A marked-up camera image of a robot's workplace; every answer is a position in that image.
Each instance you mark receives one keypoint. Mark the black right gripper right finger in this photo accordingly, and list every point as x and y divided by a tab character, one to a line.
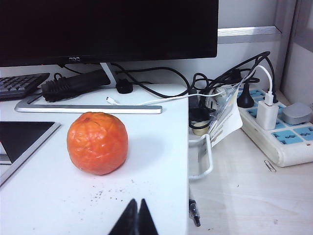
146	220

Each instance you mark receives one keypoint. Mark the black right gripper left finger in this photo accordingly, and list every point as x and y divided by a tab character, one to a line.
129	220

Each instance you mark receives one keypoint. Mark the black pen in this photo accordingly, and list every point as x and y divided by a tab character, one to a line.
194	210

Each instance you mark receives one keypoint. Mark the orange fruit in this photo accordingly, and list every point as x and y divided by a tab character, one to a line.
97	143

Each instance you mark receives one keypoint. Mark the tape roll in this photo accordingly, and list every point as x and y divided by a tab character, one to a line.
199	123

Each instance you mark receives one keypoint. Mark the silver monitor stand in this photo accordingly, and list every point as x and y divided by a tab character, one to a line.
97	108

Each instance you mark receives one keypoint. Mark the clear bag with paper card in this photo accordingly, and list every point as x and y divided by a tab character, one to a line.
227	120

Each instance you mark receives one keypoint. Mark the black round plug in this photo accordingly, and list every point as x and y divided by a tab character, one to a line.
125	86

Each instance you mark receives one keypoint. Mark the metal paper clip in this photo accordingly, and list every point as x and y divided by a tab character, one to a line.
270	166

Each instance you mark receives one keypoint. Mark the black mains plug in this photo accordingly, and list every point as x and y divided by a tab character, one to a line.
245	99

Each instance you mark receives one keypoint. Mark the white USB charger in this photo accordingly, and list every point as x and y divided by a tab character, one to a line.
267	115

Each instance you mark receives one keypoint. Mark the white power strip blue sockets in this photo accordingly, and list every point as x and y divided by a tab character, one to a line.
291	144

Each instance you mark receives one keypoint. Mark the black keyboard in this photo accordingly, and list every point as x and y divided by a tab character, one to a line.
17	84

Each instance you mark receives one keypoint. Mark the grey plug adapter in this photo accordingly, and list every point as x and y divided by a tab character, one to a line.
294	113

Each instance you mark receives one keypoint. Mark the black AOC monitor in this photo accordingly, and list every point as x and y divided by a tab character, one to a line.
107	29

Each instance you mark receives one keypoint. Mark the aluminium desk partition frame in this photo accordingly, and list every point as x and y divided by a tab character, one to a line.
249	34

